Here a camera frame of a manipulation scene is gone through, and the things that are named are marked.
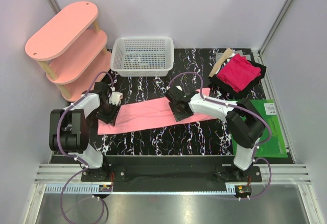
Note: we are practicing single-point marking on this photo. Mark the beige folded cloth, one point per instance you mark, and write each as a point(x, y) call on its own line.
point(227, 53)

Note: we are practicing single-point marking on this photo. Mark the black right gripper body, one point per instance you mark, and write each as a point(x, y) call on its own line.
point(178, 115)

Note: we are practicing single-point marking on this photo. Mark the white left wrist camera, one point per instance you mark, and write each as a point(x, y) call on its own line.
point(115, 98)

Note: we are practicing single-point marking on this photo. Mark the green cutting mat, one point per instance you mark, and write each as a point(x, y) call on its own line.
point(270, 132)

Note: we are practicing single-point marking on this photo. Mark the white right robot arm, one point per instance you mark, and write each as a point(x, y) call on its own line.
point(244, 157)

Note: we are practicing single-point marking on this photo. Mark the white slotted cable duct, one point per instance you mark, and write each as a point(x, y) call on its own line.
point(78, 189)

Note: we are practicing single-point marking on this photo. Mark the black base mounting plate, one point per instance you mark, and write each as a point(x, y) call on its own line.
point(171, 174)

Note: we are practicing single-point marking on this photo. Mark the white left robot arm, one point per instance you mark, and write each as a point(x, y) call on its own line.
point(69, 132)

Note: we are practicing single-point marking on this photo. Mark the magenta folded t-shirt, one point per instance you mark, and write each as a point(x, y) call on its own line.
point(238, 73)

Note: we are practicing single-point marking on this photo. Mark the grey cloth piece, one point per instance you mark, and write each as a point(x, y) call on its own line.
point(219, 55)

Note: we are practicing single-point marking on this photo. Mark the pink three-tier wooden shelf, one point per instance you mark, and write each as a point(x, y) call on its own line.
point(71, 49)

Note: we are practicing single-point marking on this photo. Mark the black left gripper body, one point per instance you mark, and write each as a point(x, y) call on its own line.
point(108, 112)

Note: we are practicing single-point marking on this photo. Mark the white plastic mesh basket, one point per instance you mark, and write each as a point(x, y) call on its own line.
point(142, 56)

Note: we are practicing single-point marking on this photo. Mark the light pink t-shirt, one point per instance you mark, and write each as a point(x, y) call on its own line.
point(151, 114)

